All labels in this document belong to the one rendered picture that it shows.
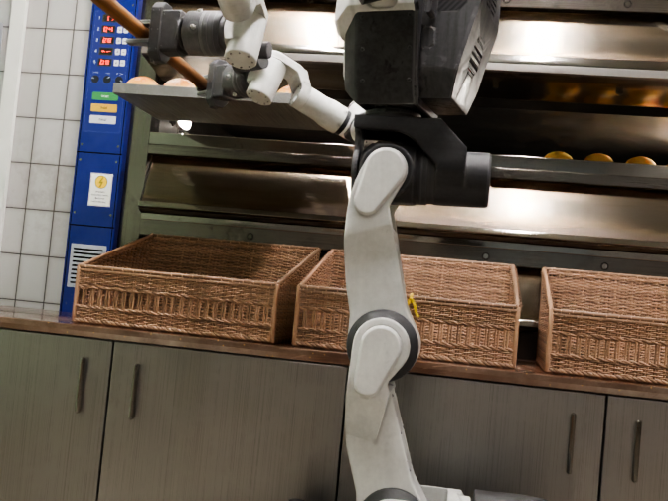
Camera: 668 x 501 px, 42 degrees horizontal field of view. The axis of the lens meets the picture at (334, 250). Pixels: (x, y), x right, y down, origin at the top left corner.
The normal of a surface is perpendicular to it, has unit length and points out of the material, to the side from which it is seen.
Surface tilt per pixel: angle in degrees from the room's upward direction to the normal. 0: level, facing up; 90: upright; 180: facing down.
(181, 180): 70
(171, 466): 90
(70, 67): 90
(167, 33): 90
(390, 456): 90
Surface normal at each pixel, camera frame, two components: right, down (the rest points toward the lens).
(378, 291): -0.14, -0.06
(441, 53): -0.34, -0.05
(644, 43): -0.12, -0.40
